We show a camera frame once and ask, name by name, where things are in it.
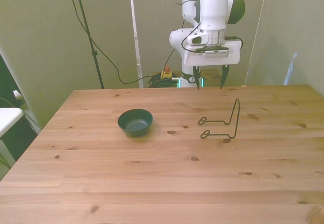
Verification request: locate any black wire plate stand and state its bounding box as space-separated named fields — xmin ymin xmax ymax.
xmin=197 ymin=98 xmax=241 ymax=140

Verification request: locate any clear acrylic panel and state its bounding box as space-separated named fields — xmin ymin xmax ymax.
xmin=244 ymin=0 xmax=300 ymax=86

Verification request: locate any coiled green cable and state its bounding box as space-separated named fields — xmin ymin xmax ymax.
xmin=147 ymin=74 xmax=178 ymax=88

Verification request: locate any white seat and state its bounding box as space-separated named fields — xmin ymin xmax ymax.
xmin=0 ymin=107 xmax=24 ymax=138

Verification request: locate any white vertical strip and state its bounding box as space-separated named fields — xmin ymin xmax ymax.
xmin=128 ymin=0 xmax=144 ymax=88

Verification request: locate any yellow emergency stop box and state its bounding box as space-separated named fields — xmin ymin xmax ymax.
xmin=160 ymin=66 xmax=173 ymax=81

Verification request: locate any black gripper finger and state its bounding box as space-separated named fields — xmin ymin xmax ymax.
xmin=219 ymin=65 xmax=230 ymax=90
xmin=193 ymin=66 xmax=201 ymax=91

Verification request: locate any dark green bowl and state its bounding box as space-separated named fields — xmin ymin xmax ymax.
xmin=117 ymin=108 xmax=154 ymax=139

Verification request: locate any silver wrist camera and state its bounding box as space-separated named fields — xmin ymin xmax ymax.
xmin=201 ymin=47 xmax=232 ymax=58

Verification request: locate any black tripod pole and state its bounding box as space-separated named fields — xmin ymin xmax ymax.
xmin=71 ymin=0 xmax=105 ymax=89

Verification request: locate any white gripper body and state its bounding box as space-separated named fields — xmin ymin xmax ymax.
xmin=184 ymin=39 xmax=241 ymax=67

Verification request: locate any black tripod cable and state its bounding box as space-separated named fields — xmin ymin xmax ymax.
xmin=62 ymin=0 xmax=140 ymax=85

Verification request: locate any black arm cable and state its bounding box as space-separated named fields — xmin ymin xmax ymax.
xmin=176 ymin=1 xmax=244 ymax=51

